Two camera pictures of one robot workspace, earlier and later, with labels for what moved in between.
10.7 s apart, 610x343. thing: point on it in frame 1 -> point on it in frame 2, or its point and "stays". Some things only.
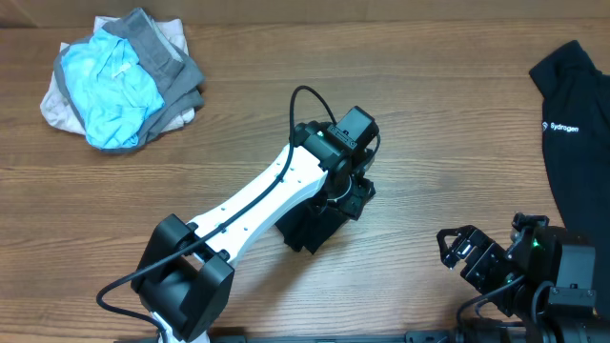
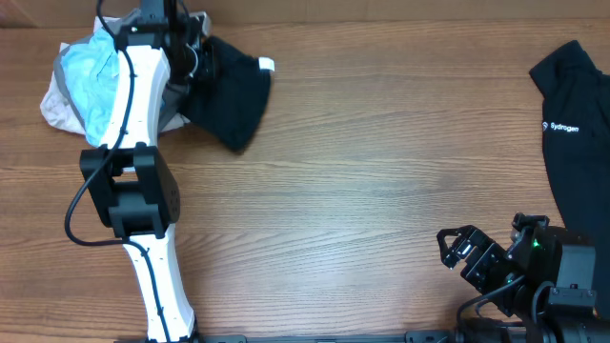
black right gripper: x=489 y=254 stays
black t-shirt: x=311 y=226 -> x=232 y=106
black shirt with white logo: x=576 y=109 stays
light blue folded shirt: x=113 y=89 stays
